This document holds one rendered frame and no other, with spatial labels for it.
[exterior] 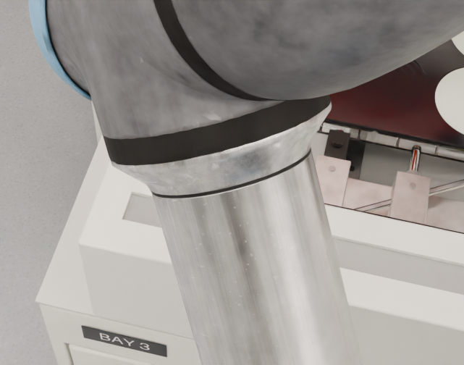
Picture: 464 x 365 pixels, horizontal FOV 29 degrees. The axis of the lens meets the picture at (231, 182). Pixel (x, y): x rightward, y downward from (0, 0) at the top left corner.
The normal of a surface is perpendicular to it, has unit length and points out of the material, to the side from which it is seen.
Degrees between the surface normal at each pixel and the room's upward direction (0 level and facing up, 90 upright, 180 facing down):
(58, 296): 0
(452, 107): 0
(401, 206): 0
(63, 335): 90
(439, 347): 90
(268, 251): 47
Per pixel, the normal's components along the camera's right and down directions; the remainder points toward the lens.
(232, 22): -0.39, 0.61
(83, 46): -0.80, 0.37
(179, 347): -0.23, 0.80
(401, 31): 0.25, 0.77
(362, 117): 0.04, -0.56
